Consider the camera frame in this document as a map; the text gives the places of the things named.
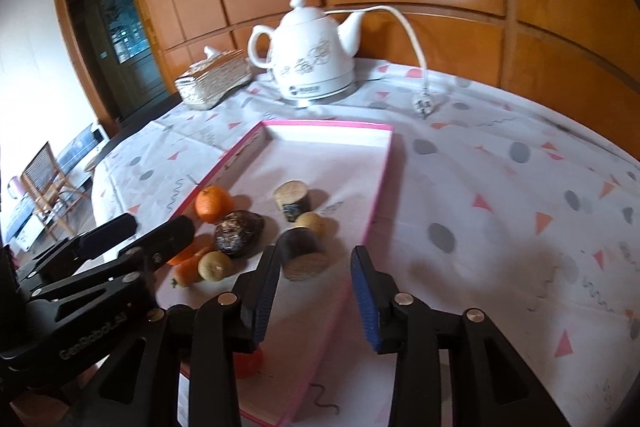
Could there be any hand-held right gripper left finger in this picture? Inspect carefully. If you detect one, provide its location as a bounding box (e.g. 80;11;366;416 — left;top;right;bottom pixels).
65;244;281;427

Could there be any white ceramic electric kettle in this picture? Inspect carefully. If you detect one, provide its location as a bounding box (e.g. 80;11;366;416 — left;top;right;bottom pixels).
247;0;364;108

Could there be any pink-rimmed tray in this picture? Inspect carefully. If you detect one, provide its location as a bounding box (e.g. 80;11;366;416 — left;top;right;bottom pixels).
176;119;397;427

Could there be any dark water chestnut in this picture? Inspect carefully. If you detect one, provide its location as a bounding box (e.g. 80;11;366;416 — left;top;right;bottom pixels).
215;210;265;257

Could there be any woven tissue box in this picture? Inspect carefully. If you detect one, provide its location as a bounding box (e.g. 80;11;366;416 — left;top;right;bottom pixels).
173;46;254;110

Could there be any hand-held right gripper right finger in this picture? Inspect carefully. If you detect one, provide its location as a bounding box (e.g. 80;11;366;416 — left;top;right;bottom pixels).
350;244;571;427

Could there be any printed white tablecloth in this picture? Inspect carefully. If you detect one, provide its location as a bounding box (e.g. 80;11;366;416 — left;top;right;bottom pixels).
90;54;640;427

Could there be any orange tangerine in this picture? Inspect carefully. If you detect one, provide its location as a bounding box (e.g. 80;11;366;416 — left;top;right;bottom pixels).
167;243;214;267
194;184;235;225

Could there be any white power cord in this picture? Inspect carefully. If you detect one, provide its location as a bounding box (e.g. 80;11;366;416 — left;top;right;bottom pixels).
322;4;431;75

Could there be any red tomato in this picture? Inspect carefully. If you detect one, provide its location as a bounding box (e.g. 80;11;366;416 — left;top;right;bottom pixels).
233;346;265;381

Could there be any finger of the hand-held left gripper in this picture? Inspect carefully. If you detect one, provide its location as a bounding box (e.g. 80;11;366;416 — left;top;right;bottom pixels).
19;213;139;282
30;215;196;304

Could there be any beige round fruit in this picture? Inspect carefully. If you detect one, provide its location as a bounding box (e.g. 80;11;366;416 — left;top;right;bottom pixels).
197;250;234;282
294;211;326;239

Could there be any dark glass door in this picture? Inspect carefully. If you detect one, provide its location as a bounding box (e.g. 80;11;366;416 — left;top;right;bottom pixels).
52;0;172;124

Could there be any white power plug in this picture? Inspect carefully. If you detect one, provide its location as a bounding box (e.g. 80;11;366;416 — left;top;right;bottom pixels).
409;71;439;118

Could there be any wooden chair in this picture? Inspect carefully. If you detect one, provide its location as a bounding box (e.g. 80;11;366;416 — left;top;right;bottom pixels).
21;141;92;239

